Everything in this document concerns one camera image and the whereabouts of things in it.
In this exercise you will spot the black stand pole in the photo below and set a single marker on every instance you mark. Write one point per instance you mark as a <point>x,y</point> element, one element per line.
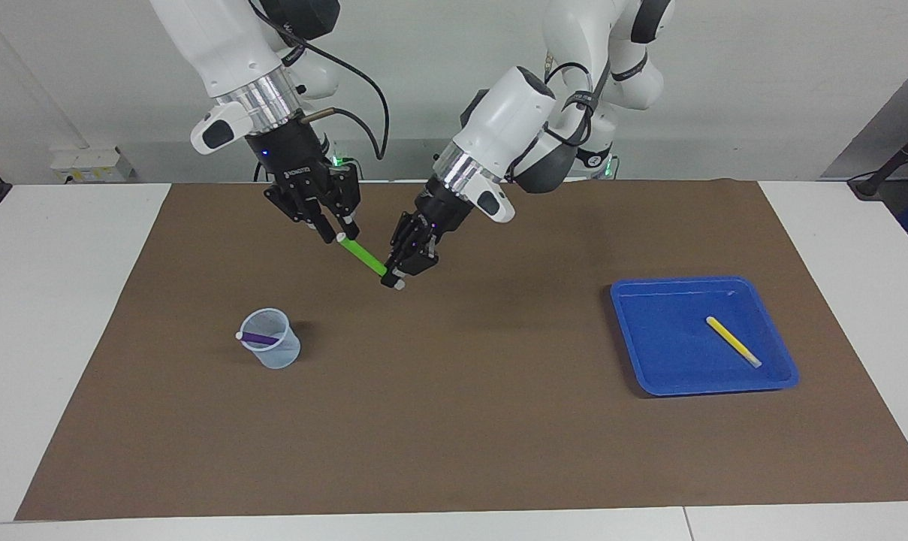
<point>893,161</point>

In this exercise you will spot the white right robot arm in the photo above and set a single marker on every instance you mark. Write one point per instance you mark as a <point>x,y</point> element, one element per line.
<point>221,52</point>

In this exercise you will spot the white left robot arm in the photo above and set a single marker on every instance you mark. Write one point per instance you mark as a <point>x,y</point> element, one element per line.
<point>514,113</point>

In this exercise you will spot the yellow pen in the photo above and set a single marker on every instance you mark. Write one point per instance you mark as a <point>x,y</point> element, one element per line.
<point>733,342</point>

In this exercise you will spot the brown table mat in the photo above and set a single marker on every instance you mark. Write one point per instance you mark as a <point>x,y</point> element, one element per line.
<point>454,421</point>

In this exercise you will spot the purple pen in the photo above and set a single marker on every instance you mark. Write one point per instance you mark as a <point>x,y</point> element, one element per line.
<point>258,339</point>

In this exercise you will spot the blue plastic tray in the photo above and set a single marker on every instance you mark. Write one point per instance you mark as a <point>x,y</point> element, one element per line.
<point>671,353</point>

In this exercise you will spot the clear plastic cup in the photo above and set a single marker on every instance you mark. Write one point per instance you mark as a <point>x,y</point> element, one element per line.
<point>279,359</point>

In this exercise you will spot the white wall socket box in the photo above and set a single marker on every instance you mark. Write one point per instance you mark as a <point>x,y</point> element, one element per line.
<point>89,164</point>

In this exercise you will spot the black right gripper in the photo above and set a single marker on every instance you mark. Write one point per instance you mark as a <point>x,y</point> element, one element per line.
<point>300,169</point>

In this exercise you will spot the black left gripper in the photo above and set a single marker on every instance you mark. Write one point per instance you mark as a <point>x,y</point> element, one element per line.
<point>442,210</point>

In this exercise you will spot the green pen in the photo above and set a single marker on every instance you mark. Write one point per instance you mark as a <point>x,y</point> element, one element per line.
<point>363,258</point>

